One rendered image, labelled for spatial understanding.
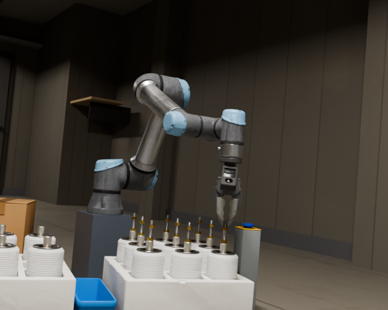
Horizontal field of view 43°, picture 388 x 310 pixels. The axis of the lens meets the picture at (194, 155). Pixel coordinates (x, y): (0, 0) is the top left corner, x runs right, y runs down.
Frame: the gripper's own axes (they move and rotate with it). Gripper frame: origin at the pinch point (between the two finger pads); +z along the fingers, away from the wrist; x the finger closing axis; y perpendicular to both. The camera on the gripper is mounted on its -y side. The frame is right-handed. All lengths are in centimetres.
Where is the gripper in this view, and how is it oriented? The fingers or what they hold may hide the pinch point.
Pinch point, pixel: (225, 222)
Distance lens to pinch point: 154.8
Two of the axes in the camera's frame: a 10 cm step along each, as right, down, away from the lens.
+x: -9.9, -0.8, 0.6
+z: -0.8, 10.0, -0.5
